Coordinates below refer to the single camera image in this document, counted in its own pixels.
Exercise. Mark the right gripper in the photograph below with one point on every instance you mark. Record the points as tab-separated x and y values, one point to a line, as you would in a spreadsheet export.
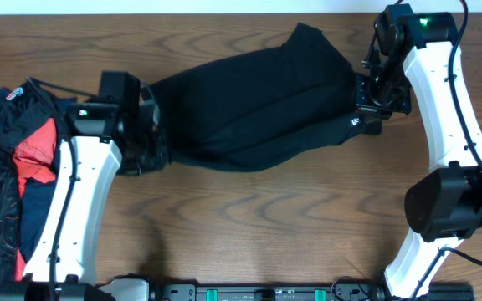
364	103

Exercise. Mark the black t-shirt with white logo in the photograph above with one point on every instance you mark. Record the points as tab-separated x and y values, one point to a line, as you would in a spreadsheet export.
254	111

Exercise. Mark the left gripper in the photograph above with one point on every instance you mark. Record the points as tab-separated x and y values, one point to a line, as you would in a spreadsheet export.
160	159

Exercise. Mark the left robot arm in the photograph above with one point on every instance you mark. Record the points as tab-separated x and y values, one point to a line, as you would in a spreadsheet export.
99	137

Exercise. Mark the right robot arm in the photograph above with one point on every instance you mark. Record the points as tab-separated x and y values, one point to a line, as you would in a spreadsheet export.
416	58

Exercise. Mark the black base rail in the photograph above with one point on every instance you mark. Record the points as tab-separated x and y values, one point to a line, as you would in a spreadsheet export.
274	292

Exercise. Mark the red garment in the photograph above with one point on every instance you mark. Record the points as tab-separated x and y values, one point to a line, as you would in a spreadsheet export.
34	167

